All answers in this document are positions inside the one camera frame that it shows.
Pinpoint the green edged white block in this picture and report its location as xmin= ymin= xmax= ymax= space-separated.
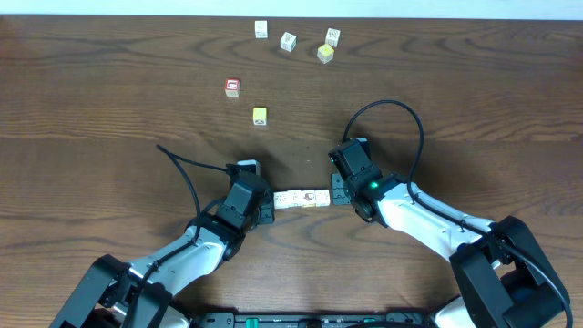
xmin=273 ymin=191 xmax=291 ymax=210

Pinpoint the teal edged white block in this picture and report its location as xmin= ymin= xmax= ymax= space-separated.
xmin=314 ymin=190 xmax=331 ymax=207

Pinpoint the white block brown picture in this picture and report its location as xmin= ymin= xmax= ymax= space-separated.
xmin=301 ymin=190 xmax=317 ymax=208

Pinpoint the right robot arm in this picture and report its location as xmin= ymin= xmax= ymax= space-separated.
xmin=329 ymin=138 xmax=573 ymax=327

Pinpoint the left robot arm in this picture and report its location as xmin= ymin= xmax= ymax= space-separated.
xmin=51 ymin=160 xmax=274 ymax=327

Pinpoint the yellow top soccer block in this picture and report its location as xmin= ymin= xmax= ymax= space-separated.
xmin=252 ymin=107 xmax=267 ymax=126

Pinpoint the red top block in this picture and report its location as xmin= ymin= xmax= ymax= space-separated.
xmin=224 ymin=78 xmax=240 ymax=97

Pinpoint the yellow top far block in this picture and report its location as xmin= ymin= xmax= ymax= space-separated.
xmin=317 ymin=44 xmax=335 ymax=64

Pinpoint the white block number three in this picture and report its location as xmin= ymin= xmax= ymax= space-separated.
xmin=280 ymin=32 xmax=297 ymax=52

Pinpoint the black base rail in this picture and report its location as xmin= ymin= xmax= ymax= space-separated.
xmin=190 ymin=312 xmax=436 ymax=328

